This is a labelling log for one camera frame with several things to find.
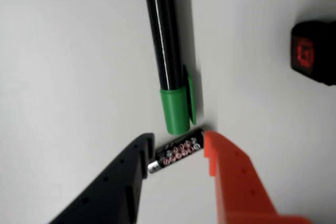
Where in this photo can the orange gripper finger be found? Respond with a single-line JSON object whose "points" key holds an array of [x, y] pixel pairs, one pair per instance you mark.
{"points": [[236, 187]]}

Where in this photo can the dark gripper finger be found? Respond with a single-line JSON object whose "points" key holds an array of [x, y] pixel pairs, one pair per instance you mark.
{"points": [[113, 187]]}

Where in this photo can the green capped black marker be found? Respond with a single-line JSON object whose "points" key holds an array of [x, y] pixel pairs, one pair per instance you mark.
{"points": [[170, 51]]}

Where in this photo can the black AAA battery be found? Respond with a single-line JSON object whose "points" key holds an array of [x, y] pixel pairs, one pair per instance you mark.
{"points": [[178, 151]]}

